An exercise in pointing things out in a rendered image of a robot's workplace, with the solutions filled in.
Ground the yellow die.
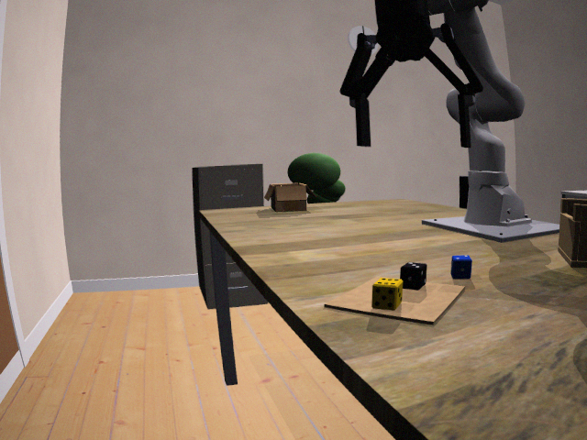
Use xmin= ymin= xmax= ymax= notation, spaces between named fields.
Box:
xmin=371 ymin=278 xmax=403 ymax=311

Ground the brown wooden open-top crate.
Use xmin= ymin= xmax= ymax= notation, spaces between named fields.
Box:
xmin=558 ymin=198 xmax=587 ymax=268

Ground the open brown cardboard box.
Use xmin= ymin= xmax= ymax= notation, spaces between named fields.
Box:
xmin=264 ymin=183 xmax=316 ymax=212

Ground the tan flat mat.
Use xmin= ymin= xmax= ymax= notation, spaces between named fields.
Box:
xmin=324 ymin=277 xmax=465 ymax=325

